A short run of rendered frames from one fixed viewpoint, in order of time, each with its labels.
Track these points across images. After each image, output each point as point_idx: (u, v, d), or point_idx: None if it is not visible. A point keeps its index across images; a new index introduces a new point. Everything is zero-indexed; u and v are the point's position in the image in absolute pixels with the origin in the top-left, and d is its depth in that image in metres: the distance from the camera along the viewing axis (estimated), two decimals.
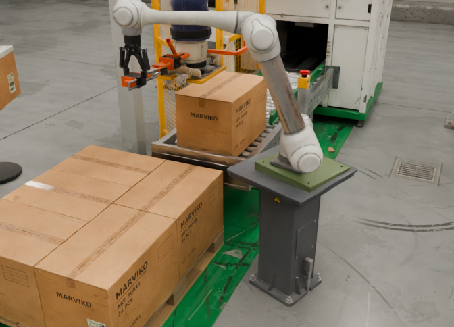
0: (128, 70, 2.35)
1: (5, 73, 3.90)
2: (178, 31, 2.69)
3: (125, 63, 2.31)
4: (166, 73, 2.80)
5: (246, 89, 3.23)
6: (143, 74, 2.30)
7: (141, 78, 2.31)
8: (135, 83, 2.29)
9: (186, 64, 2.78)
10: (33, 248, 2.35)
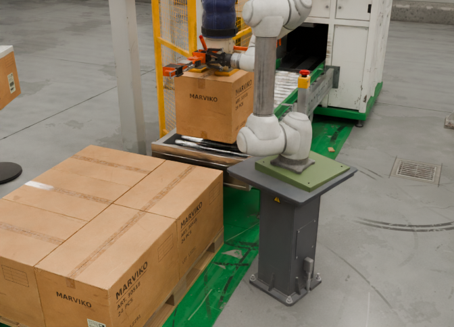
0: None
1: (5, 73, 3.90)
2: (208, 29, 3.05)
3: (212, 61, 2.97)
4: (196, 67, 3.16)
5: (246, 70, 3.18)
6: (204, 52, 2.96)
7: None
8: (174, 73, 2.65)
9: (215, 59, 3.13)
10: (33, 248, 2.35)
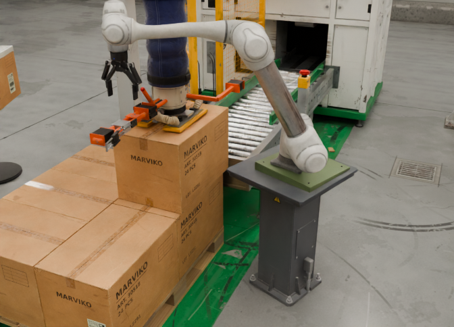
0: (111, 82, 2.29)
1: (5, 73, 3.90)
2: (154, 77, 2.56)
3: (108, 76, 2.25)
4: (142, 120, 2.66)
5: (199, 126, 2.68)
6: (134, 88, 2.23)
7: (132, 92, 2.23)
8: (104, 141, 2.16)
9: (164, 111, 2.64)
10: (33, 248, 2.35)
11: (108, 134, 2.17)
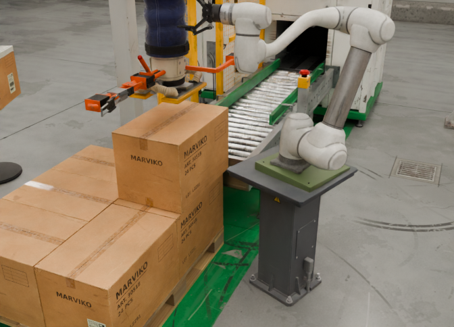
0: (189, 26, 2.20)
1: (5, 73, 3.90)
2: (152, 46, 2.49)
3: None
4: (140, 92, 2.59)
5: (199, 126, 2.68)
6: None
7: None
8: (100, 107, 2.09)
9: (162, 82, 2.57)
10: (33, 248, 2.35)
11: (103, 99, 2.11)
